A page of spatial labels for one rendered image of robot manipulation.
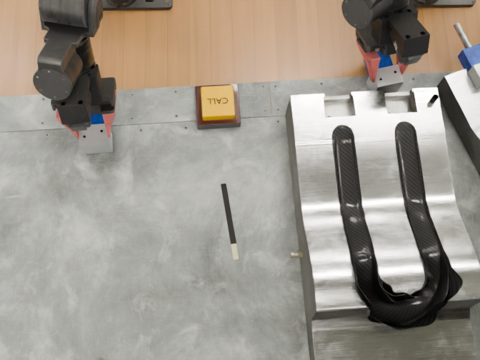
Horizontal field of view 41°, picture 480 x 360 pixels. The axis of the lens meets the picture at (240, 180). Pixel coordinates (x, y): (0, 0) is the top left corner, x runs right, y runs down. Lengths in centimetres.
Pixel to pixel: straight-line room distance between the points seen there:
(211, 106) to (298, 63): 20
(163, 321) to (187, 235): 15
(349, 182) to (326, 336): 26
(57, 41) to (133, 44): 31
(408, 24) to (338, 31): 24
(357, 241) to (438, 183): 18
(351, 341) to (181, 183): 40
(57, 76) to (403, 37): 53
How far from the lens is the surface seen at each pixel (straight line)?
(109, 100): 106
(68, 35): 100
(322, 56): 126
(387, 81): 120
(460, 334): 112
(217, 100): 116
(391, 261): 102
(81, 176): 118
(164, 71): 124
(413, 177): 112
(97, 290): 113
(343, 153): 110
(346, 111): 115
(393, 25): 108
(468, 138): 123
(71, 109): 99
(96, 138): 114
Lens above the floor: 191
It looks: 74 degrees down
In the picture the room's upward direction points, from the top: 6 degrees clockwise
